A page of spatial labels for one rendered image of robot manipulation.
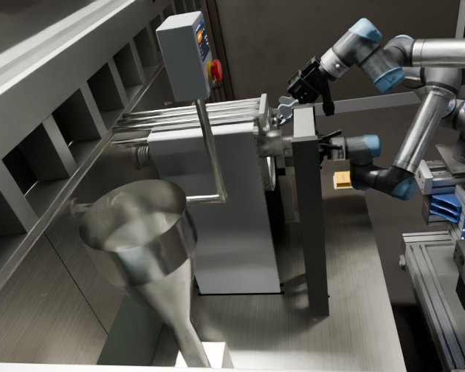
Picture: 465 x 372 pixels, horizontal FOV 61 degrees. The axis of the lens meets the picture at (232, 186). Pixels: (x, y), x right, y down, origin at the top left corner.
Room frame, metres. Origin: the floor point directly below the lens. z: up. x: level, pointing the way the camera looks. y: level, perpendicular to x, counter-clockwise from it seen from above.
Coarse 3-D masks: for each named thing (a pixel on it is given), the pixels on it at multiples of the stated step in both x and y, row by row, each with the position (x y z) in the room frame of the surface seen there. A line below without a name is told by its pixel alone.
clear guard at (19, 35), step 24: (0, 0) 0.46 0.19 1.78; (24, 0) 0.52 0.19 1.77; (48, 0) 0.60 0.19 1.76; (72, 0) 0.72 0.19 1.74; (96, 0) 0.90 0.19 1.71; (0, 24) 0.50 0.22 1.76; (24, 24) 0.58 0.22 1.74; (48, 24) 0.69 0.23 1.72; (72, 24) 0.86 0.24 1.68; (0, 48) 0.56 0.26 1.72; (24, 48) 0.67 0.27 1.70; (0, 72) 0.64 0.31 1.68
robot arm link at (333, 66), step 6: (330, 54) 1.03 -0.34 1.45; (324, 60) 1.04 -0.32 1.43; (330, 60) 1.02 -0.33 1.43; (336, 60) 1.01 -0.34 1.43; (324, 66) 1.03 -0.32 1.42; (330, 66) 1.02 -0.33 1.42; (336, 66) 1.01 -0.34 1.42; (342, 66) 1.01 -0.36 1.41; (330, 72) 1.02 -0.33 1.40; (336, 72) 1.01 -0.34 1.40; (342, 72) 1.02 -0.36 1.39
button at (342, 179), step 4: (340, 172) 1.21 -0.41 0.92; (344, 172) 1.20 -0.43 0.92; (348, 172) 1.19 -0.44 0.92; (336, 176) 1.18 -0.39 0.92; (340, 176) 1.18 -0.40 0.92; (344, 176) 1.17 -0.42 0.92; (348, 176) 1.17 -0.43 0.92; (336, 180) 1.16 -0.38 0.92; (340, 180) 1.16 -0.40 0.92; (344, 180) 1.15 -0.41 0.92; (348, 180) 1.15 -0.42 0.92; (336, 184) 1.16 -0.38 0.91; (340, 184) 1.14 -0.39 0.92; (344, 184) 1.14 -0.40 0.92; (348, 184) 1.14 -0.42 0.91
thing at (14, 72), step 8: (120, 0) 1.19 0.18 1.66; (128, 0) 1.23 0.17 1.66; (112, 8) 1.12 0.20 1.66; (96, 16) 1.03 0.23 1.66; (104, 16) 1.06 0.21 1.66; (88, 24) 0.97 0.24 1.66; (72, 32) 0.90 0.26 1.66; (80, 32) 0.93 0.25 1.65; (64, 40) 0.86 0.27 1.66; (48, 48) 0.80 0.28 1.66; (56, 48) 0.82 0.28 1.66; (32, 56) 0.75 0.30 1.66; (40, 56) 0.77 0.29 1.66; (24, 64) 0.72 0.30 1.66; (32, 64) 0.73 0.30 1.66; (8, 72) 0.68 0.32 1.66; (16, 72) 0.69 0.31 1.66; (0, 80) 0.65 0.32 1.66; (8, 80) 0.66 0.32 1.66
